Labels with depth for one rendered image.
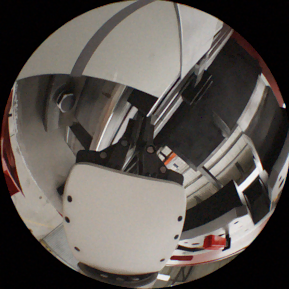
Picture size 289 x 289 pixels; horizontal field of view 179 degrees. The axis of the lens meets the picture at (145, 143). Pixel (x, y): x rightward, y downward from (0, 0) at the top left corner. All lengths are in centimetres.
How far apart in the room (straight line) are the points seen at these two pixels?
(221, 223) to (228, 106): 61
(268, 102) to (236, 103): 56
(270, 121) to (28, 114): 32
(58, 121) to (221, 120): 68
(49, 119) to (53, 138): 7
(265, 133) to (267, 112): 3
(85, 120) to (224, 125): 65
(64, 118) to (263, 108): 27
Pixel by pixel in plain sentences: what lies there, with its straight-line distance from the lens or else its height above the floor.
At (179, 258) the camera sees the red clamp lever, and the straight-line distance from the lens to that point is 34.
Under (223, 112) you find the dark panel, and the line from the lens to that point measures 66.
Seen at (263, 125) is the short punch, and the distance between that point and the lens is 15.
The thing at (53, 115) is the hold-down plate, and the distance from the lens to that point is 15.
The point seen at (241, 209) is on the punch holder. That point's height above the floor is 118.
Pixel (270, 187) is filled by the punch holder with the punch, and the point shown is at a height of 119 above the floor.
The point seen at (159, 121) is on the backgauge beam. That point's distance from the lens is 36.
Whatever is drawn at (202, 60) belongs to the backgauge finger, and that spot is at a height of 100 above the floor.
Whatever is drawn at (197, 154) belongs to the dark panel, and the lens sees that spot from 67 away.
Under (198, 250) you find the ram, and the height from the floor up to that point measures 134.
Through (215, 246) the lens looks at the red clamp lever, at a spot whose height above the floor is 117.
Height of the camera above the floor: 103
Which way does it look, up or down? 6 degrees down
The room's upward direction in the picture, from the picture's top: 130 degrees clockwise
